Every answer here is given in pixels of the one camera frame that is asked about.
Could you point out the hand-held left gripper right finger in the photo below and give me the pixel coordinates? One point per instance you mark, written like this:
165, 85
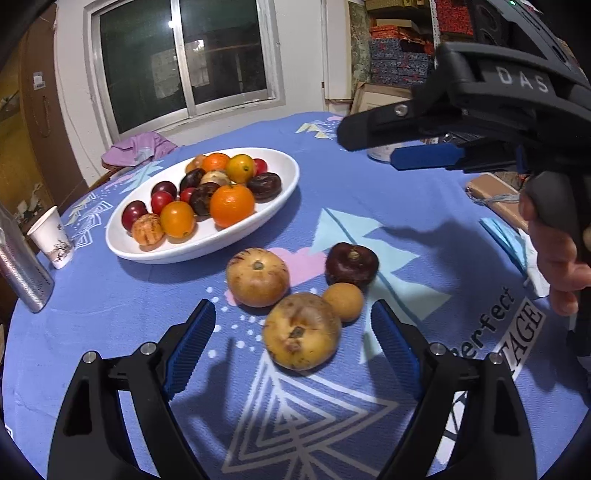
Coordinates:
395, 344

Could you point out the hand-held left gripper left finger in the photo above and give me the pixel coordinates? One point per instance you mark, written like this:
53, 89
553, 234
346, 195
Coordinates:
191, 344

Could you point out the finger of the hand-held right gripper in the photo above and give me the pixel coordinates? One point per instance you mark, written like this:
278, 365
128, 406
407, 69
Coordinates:
383, 127
425, 157

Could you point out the large tan round fruit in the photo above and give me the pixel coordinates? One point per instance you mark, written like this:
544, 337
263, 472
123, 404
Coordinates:
301, 331

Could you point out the white oval plate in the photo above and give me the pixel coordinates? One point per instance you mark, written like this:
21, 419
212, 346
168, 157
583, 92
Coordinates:
207, 244

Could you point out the orange striped round fruit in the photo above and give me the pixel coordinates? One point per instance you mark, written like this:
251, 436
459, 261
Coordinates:
147, 230

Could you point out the orange yellow round fruit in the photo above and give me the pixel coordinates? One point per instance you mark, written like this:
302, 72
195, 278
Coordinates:
178, 219
241, 167

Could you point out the small red cherry tomato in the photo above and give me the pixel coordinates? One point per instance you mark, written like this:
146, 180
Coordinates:
186, 194
260, 165

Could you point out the dark brown mangosteen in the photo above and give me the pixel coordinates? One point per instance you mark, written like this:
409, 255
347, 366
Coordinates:
203, 199
264, 186
352, 264

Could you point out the orange mandarin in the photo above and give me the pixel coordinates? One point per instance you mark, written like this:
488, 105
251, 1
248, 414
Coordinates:
232, 205
216, 161

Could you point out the dark red plum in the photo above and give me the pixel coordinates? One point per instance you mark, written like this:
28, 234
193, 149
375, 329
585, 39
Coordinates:
165, 187

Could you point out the person's right hand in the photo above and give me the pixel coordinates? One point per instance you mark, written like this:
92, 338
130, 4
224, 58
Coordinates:
558, 263

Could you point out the white drink can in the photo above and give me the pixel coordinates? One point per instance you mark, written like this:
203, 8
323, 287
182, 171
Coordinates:
381, 152

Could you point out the flat cardboard box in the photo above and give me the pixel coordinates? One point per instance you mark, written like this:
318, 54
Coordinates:
383, 94

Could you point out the small tan longan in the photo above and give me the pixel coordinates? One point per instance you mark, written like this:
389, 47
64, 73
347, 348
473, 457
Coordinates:
342, 302

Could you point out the stack of patterned boxes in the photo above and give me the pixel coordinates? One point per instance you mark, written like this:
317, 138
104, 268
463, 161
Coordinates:
397, 50

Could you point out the blue printed tablecloth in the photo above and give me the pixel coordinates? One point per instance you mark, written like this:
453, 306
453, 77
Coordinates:
323, 184

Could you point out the green patterned board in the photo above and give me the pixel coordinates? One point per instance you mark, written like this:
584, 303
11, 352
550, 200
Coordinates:
360, 46

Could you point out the tan striped round fruit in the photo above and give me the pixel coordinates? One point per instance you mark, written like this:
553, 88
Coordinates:
257, 277

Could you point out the white metal shelf rack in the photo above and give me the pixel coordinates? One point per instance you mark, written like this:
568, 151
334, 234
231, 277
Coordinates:
434, 27

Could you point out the blue and white wrapper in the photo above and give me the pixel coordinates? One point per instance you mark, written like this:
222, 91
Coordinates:
508, 240

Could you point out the white printed paper cup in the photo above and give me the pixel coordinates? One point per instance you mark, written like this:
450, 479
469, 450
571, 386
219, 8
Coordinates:
51, 237

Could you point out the stainless steel bottle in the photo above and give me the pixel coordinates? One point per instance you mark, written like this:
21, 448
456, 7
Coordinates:
23, 272

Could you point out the purple cloth jacket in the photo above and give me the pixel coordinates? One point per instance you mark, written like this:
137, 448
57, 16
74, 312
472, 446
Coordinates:
138, 150

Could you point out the sliding glass window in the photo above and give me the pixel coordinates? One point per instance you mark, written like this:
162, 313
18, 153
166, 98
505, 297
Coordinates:
184, 55

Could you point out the tall wooden cabinet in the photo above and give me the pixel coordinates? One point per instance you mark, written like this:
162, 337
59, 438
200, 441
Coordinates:
41, 115

